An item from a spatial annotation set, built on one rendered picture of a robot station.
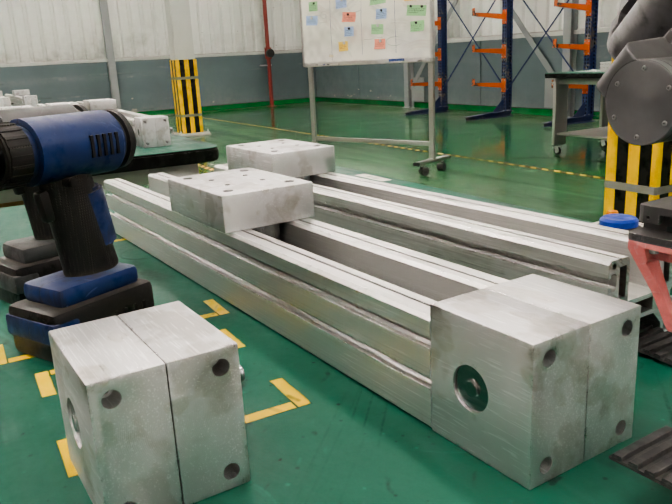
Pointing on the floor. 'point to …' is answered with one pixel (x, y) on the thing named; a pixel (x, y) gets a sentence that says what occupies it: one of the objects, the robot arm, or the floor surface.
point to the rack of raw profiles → (511, 60)
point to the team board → (371, 49)
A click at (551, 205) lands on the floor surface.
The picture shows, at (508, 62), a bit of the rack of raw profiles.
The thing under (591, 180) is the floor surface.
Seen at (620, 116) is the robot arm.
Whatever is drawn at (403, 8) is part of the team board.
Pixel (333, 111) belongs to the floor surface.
